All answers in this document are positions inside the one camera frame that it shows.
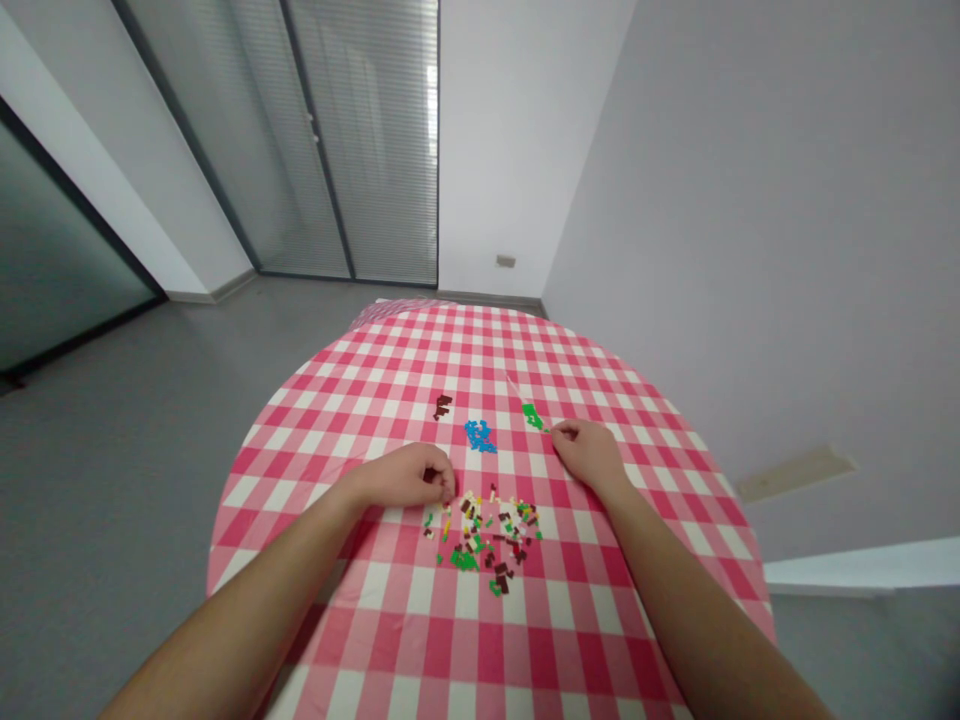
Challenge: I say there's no person's left hand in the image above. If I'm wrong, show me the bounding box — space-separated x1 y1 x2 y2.
358 441 458 514

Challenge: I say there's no person's right hand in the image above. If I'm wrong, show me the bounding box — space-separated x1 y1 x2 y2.
550 419 628 487

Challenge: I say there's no pile of blue small bricks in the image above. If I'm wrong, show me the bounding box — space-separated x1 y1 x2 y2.
462 419 499 457

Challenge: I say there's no pile of mixed-colour small bricks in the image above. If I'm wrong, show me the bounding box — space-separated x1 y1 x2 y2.
421 484 546 598

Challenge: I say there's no pink checked tablecloth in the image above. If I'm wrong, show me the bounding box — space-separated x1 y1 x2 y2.
206 296 778 720

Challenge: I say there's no beige flat strip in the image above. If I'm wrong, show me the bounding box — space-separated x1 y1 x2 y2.
737 444 859 503

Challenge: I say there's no glass door with blinds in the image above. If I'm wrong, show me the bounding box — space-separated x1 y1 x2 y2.
112 0 441 291

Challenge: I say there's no frosted glass partition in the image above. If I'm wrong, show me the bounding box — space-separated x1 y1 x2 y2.
0 95 171 385

